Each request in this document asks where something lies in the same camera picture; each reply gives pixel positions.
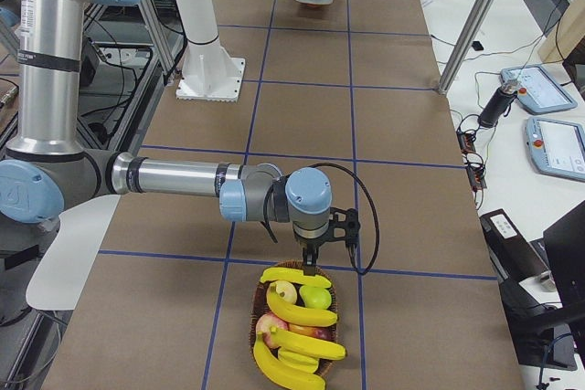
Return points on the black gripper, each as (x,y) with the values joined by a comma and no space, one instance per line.
(309,244)

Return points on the yellow banana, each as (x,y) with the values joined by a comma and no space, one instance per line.
(307,345)
(298,314)

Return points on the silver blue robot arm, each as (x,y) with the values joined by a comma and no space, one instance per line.
(47,171)

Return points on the yellow banana basket top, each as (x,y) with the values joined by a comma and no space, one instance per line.
(294,276)

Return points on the yellow banana basket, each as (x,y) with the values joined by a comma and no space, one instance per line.
(280,373)
(294,276)

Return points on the woven brown fruit basket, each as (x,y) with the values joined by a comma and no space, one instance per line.
(260,307)

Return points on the yellow banana basket bottom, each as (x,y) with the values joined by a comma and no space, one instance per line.
(280,373)

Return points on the pink apple upper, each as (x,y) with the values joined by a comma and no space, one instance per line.
(286,291)

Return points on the pink apple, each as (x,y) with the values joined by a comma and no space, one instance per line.
(264,324)
(286,291)

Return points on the green pear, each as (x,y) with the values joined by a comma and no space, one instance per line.
(315,297)

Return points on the pink apple lower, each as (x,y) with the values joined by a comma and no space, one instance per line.
(264,324)

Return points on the red yellow mango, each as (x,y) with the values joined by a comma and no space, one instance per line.
(321,333)

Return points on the yellow starfruit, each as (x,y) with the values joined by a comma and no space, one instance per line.
(298,361)

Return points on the black box with label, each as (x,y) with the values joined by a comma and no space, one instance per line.
(513,257)

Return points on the white pillar with base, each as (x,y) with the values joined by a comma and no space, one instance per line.
(208,71)

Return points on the brown paper table cover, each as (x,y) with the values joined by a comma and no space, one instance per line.
(352,84)

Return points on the white chair back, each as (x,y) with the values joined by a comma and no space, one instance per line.
(59,279)

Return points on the black water bottle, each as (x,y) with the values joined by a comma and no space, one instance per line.
(500,101)

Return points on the black monitor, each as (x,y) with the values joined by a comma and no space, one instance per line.
(564,245)

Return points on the small black puck device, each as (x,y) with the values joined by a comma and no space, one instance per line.
(476,45)

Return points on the blue teach pendant near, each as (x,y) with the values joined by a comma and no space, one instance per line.
(555,147)

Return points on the blue teach pendant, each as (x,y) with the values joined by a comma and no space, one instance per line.
(555,147)
(543,93)

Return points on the blue teach pendant far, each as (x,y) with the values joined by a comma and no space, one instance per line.
(543,93)

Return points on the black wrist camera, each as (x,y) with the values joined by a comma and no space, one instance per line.
(344,227)

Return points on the aluminium frame post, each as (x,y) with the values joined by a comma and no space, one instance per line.
(471,27)

